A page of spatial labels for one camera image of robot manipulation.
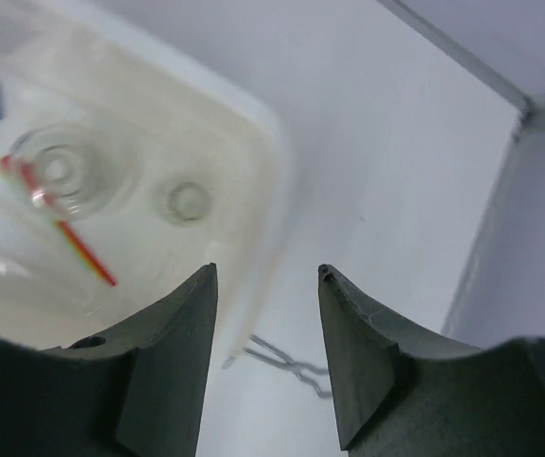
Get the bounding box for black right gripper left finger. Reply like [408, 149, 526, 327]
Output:
[0, 264, 218, 456]

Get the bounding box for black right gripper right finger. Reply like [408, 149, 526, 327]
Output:
[318, 265, 545, 456]

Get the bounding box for small glass bottle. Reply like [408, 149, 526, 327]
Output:
[152, 179, 212, 226]

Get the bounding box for white plastic bin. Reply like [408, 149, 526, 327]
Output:
[0, 11, 288, 364]

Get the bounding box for round glass flask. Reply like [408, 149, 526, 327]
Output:
[9, 122, 132, 221]

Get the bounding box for coloured plastic spoons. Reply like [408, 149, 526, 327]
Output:
[0, 154, 117, 288]

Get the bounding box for metal clamp tongs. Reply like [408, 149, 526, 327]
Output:
[221, 333, 333, 401]

